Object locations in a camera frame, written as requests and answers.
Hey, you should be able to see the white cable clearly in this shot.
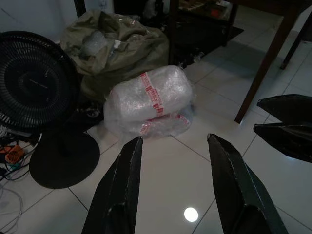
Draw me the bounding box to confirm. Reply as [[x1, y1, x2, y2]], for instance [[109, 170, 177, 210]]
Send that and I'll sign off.
[[0, 181, 24, 234]]

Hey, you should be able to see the black standing fan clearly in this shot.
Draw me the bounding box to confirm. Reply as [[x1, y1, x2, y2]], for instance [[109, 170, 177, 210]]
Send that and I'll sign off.
[[0, 31, 101, 190]]

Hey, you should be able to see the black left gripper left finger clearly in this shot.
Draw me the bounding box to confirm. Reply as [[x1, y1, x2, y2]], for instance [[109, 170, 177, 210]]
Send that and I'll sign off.
[[87, 136, 144, 234]]

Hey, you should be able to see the dark wooden shelf stand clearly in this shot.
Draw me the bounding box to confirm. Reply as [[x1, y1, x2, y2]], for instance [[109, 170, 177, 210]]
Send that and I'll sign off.
[[167, 0, 239, 69]]

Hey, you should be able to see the orange power strip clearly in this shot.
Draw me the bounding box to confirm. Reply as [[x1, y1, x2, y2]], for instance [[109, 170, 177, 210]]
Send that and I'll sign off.
[[4, 144, 27, 164]]

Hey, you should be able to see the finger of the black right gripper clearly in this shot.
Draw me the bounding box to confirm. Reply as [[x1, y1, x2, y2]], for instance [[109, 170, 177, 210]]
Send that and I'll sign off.
[[256, 93, 312, 125], [253, 122, 312, 164]]

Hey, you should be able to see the dark brown wooden table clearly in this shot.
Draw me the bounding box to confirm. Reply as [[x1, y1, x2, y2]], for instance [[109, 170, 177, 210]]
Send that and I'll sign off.
[[229, 0, 308, 123]]

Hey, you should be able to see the olive green sack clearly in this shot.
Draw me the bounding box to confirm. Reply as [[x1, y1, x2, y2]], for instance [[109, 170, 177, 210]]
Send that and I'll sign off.
[[59, 9, 170, 104]]

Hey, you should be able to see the clear bubble wrap wad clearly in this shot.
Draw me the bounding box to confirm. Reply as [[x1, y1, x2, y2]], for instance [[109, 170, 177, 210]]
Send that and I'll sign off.
[[82, 30, 108, 57]]

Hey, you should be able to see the small bubble wrap package red tape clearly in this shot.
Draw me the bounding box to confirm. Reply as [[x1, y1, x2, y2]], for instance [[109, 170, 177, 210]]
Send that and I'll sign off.
[[136, 107, 194, 140]]

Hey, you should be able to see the dark wooden chair leg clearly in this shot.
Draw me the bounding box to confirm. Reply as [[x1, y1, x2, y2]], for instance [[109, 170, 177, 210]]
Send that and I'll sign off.
[[279, 9, 312, 71]]

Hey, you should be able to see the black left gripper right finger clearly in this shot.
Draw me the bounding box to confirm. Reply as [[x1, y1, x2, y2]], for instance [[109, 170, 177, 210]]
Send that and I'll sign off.
[[207, 133, 290, 234]]

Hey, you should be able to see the large bubble wrap package red tape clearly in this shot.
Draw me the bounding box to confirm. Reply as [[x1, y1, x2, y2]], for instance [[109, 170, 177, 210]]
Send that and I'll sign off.
[[103, 64, 195, 127]]

